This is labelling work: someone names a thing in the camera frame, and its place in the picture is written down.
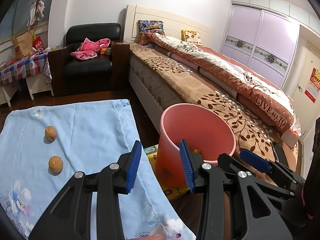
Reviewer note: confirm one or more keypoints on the walnut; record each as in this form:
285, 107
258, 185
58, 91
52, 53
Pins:
55, 164
50, 133

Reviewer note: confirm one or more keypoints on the small orange box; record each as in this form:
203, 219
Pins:
105, 51

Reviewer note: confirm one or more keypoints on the bed with brown blanket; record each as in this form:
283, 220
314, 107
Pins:
160, 82

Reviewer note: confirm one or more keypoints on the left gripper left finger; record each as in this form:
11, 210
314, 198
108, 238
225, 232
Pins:
68, 216

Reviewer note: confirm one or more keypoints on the pink plastic trash bucket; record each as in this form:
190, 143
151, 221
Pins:
201, 128

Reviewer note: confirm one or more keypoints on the upper walnut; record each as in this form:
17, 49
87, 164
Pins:
50, 133

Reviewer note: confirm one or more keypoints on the red wall calendar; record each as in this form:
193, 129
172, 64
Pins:
313, 87

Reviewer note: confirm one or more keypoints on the hanging white pink clothes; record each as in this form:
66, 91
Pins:
36, 12

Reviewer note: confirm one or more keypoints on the checkered cloth side table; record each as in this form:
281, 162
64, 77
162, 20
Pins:
35, 70

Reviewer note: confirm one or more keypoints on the yellow red floral pillow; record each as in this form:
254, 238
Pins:
191, 37

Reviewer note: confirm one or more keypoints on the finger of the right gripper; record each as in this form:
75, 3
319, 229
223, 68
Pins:
255, 161
231, 165

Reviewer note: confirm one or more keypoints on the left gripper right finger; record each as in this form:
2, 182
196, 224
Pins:
233, 205

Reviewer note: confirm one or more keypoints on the orange white polka quilt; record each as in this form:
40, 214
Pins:
274, 102

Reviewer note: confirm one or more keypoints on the pink clothes on armchair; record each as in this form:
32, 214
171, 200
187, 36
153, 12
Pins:
89, 49

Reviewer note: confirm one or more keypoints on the black leather armchair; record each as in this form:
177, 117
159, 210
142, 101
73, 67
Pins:
94, 58

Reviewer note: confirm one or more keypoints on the white room door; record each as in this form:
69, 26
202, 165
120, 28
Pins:
306, 110

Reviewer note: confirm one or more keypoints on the white bed headboard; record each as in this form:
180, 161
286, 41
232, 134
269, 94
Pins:
173, 24

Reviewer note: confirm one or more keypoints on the left hand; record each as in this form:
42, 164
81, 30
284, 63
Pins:
150, 237

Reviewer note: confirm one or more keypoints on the lower walnut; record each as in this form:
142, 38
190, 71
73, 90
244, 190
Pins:
55, 164

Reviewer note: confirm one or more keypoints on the colourful cartoon pillow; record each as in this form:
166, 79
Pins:
148, 26

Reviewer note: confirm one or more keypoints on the lilac sliding wardrobe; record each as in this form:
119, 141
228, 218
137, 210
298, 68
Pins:
263, 41

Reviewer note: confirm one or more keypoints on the brown paper bag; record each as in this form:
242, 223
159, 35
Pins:
23, 44

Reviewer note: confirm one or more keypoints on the light blue floral cloth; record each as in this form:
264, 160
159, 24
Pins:
89, 137

